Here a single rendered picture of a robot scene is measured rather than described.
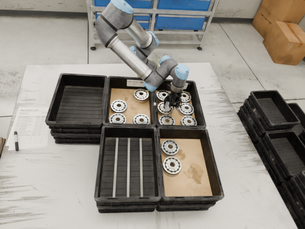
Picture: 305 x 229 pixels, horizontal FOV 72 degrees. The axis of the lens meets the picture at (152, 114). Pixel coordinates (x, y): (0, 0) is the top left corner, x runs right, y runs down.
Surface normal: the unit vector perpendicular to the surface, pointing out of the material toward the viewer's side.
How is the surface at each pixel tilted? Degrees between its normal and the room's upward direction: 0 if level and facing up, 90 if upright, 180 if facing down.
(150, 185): 0
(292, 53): 90
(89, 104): 0
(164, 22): 90
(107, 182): 0
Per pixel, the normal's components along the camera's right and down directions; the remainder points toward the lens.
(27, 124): 0.13, -0.61
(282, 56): -0.04, 0.78
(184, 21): 0.18, 0.79
